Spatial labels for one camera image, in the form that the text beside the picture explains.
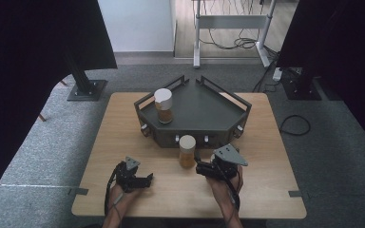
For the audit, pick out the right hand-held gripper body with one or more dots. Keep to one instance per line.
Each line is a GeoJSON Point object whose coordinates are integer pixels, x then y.
{"type": "Point", "coordinates": [226, 164]}

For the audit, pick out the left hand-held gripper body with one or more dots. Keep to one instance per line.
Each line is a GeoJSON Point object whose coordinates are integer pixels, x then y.
{"type": "Point", "coordinates": [126, 177]}

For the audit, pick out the orange spice jar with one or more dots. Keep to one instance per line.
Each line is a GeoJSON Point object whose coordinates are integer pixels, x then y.
{"type": "Point", "coordinates": [187, 152]}

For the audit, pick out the black corner shelf rack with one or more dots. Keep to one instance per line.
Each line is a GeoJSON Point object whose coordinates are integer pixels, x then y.
{"type": "Point", "coordinates": [199, 109]}

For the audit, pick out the spice jar with flip lid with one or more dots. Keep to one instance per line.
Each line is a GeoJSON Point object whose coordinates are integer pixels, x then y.
{"type": "Point", "coordinates": [164, 106]}

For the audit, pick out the person's left hand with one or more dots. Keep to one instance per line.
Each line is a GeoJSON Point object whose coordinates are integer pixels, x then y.
{"type": "Point", "coordinates": [122, 198]}

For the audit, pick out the person's right hand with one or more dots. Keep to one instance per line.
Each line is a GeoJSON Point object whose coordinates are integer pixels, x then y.
{"type": "Point", "coordinates": [225, 190]}

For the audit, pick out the grey tape strip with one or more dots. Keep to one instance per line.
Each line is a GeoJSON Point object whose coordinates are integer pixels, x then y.
{"type": "Point", "coordinates": [78, 191]}
{"type": "Point", "coordinates": [295, 193]}

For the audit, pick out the black metal stand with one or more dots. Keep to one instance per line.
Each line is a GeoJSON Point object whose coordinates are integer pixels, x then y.
{"type": "Point", "coordinates": [301, 88]}
{"type": "Point", "coordinates": [85, 87]}

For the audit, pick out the white power strip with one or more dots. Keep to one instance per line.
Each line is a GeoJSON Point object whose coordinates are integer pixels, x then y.
{"type": "Point", "coordinates": [277, 74]}

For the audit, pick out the brown wooden leg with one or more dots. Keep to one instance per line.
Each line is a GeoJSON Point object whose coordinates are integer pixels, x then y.
{"type": "Point", "coordinates": [63, 83]}
{"type": "Point", "coordinates": [42, 117]}

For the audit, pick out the black curtain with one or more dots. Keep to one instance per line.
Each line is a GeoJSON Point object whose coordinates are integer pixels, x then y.
{"type": "Point", "coordinates": [28, 63]}
{"type": "Point", "coordinates": [345, 47]}

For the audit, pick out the white desk frame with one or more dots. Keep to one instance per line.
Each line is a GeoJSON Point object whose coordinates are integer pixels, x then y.
{"type": "Point", "coordinates": [231, 21]}

